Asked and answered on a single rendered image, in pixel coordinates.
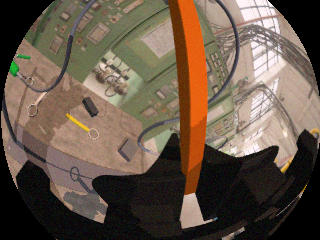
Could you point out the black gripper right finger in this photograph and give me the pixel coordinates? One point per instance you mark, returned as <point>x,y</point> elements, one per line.
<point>220,173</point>

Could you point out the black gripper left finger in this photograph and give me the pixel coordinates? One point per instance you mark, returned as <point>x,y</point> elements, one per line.
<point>162,184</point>

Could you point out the dark grey rectangular block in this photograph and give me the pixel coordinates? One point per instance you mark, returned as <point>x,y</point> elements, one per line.
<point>128,149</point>

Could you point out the grey loop with yellow handle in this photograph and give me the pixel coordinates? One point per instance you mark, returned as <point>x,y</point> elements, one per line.
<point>69,117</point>

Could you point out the black rectangular block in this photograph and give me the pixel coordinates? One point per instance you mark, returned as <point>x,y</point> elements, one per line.
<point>91,108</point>

